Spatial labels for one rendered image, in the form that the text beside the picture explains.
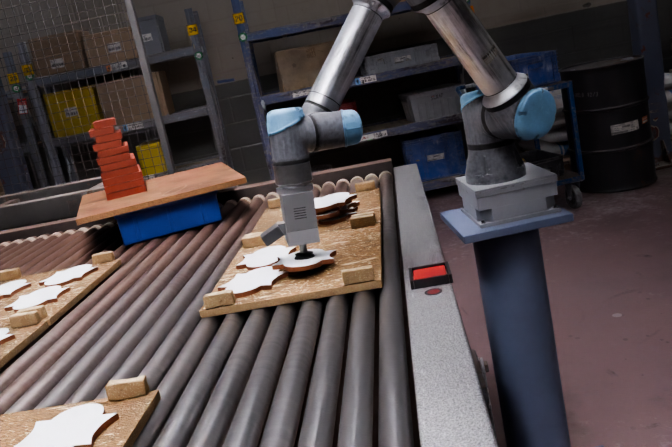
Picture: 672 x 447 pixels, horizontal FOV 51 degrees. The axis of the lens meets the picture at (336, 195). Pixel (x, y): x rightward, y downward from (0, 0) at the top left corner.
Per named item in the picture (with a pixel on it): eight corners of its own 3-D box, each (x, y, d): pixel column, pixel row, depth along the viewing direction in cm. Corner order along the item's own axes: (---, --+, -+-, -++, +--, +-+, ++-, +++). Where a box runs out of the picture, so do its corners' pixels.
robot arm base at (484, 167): (511, 167, 187) (506, 130, 185) (536, 174, 172) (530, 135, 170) (458, 179, 185) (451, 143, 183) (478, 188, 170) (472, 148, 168)
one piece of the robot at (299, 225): (251, 177, 145) (262, 253, 147) (252, 181, 136) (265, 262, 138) (308, 168, 147) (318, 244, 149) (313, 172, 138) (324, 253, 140)
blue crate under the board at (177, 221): (211, 205, 244) (204, 177, 242) (224, 220, 215) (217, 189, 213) (121, 228, 236) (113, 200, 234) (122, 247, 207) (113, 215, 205)
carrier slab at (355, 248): (381, 229, 169) (380, 222, 169) (382, 287, 129) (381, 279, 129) (241, 254, 173) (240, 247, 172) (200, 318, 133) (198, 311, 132)
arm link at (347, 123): (340, 108, 153) (293, 114, 148) (363, 107, 142) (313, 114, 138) (344, 143, 154) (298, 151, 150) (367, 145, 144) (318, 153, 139)
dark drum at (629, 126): (633, 167, 548) (620, 54, 530) (674, 181, 490) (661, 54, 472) (560, 183, 547) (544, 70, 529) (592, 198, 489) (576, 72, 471)
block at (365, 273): (374, 277, 131) (372, 263, 130) (374, 280, 129) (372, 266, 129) (344, 282, 131) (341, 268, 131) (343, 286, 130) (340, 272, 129)
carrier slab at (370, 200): (380, 192, 210) (379, 187, 209) (382, 228, 170) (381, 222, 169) (266, 213, 213) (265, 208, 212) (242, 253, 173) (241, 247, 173)
